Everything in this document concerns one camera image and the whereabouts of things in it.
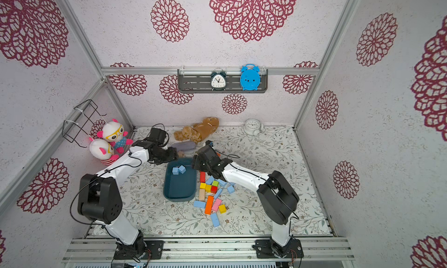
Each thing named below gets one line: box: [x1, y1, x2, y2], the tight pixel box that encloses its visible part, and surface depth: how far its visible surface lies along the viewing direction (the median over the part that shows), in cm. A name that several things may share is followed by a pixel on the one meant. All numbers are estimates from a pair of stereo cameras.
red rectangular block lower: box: [199, 171, 206, 183], surface depth 98 cm
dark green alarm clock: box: [210, 71, 227, 92], surface depth 92 cm
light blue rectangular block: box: [206, 174, 215, 186], surface depth 94 cm
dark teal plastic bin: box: [163, 157, 198, 203], surface depth 95 cm
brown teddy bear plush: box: [174, 116, 220, 143], surface depth 108 cm
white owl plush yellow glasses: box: [96, 118, 134, 154], surface depth 96 cm
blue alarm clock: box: [239, 63, 261, 91], surface depth 91 cm
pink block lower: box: [211, 198, 222, 212], surface depth 87 cm
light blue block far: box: [210, 212, 221, 228], surface depth 83 cm
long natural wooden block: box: [199, 188, 206, 201], surface depth 89 cm
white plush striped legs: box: [89, 137, 120, 166], surface depth 87 cm
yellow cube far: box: [218, 203, 227, 214], surface depth 85 cm
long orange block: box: [204, 195, 214, 215], surface depth 88 cm
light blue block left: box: [193, 200, 207, 209], surface depth 88 cm
